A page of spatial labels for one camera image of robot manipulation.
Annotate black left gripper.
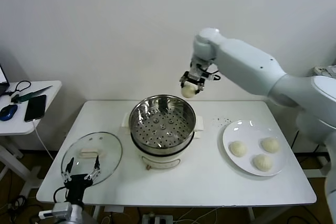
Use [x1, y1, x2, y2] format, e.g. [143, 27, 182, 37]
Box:
[62, 155, 102, 204]

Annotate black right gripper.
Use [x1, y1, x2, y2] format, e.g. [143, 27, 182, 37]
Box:
[180, 61, 211, 94]

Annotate white steamed baozi bun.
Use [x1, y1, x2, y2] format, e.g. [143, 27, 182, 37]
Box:
[252, 154, 274, 172]
[181, 81, 197, 99]
[261, 137, 280, 154]
[229, 141, 248, 157]

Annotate round glass pot lid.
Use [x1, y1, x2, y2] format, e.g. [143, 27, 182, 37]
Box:
[61, 131, 123, 186]

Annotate perforated steel steamer basket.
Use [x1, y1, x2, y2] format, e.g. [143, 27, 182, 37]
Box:
[121, 94, 205, 156]

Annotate dark crumb specks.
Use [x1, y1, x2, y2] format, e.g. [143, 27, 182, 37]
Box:
[211, 115, 232, 126]

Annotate black smartphone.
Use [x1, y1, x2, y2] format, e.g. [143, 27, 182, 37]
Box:
[24, 94, 47, 123]

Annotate white electric cooker base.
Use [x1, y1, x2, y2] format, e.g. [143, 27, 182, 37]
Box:
[130, 126, 202, 171]

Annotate white side table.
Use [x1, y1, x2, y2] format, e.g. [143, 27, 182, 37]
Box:
[0, 80, 63, 196]

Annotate dark green flat tool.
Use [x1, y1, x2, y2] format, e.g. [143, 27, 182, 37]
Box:
[10, 85, 53, 104]

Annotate blue computer mouse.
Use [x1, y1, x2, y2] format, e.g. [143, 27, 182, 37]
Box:
[0, 104, 18, 122]

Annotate round white plate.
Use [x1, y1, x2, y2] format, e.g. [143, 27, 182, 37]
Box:
[222, 120, 288, 177]

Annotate black laptop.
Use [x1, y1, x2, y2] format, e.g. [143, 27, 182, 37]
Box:
[0, 63, 11, 96]

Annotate white power strip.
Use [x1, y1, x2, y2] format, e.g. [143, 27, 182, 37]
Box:
[313, 65, 336, 78]

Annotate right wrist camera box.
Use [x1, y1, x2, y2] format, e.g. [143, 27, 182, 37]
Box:
[202, 69, 221, 81]

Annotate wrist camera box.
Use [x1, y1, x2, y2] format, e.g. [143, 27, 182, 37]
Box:
[38, 202, 73, 220]
[202, 69, 221, 81]

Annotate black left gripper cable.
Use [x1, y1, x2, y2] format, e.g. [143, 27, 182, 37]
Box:
[54, 186, 69, 204]

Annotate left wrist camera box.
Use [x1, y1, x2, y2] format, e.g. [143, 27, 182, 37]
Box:
[38, 202, 73, 220]

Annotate white charging cable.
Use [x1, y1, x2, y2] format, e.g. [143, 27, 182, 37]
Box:
[33, 119, 55, 161]

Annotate black floor cables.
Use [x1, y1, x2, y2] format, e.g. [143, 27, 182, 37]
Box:
[0, 195, 45, 224]

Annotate black looped cord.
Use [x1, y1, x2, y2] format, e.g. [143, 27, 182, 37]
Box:
[5, 80, 32, 98]

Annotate black cable with adapter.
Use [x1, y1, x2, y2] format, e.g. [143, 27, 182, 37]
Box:
[292, 129, 300, 154]

